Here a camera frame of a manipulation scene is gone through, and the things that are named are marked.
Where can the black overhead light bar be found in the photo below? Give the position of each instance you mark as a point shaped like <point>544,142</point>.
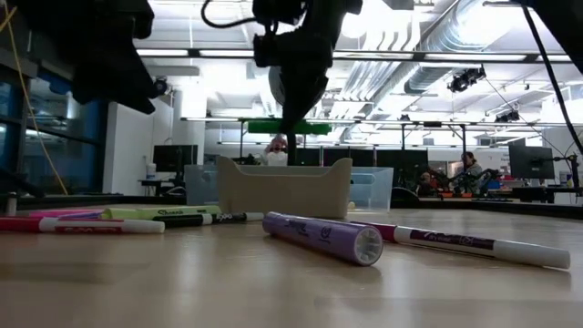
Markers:
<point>193,53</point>

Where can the clear transparent plastic bin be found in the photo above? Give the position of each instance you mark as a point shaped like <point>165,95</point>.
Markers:
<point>371,189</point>

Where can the small white post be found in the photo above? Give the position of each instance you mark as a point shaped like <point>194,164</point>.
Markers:
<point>11,205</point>

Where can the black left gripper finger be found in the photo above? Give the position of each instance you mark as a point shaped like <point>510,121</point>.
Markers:
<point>118,79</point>

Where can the pink highlighter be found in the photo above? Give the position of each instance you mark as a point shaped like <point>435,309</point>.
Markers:
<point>54,212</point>

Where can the white jug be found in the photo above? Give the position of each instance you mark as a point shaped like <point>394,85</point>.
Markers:
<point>150,169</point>

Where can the grey opaque plastic bin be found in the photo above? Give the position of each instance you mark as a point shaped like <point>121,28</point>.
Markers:
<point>282,191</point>

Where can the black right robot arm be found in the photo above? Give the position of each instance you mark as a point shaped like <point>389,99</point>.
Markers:
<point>565,27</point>

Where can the black hanging camera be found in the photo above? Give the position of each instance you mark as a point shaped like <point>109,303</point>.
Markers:
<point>160,86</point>
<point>508,117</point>
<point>465,80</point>

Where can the slim purple highlighter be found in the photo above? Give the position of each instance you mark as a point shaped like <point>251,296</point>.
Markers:
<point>93,216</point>

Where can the black Expo marker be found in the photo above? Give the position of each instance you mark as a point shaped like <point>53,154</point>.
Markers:
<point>191,220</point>

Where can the person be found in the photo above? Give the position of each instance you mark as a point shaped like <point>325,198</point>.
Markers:
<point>471,169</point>
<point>275,157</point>

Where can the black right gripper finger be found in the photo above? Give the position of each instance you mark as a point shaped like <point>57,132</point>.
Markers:
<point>300,100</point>

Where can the purple Sharpie highlighter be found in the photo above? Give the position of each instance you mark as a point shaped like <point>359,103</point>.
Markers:
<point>319,237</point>

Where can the purple Expo marker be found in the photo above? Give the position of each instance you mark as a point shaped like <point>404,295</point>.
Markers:
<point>455,240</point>

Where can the smoky transparent plastic bin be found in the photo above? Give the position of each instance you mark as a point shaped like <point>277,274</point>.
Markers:
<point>200,184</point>

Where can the black equipment stand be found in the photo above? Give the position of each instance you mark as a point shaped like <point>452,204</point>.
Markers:
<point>575,177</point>

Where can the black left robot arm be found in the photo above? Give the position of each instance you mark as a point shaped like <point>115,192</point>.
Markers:
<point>45,13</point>

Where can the red Expo marker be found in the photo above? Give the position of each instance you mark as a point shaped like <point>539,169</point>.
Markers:
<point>82,226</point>

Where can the black computer monitor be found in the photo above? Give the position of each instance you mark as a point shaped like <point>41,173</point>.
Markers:
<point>403,166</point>
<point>348,156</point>
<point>175,158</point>
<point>309,157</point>
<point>530,162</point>

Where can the bright green highlighter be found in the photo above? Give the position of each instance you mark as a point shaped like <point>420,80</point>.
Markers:
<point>264,127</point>

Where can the pale green Sharpie highlighter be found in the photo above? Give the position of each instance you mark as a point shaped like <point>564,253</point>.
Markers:
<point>159,212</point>

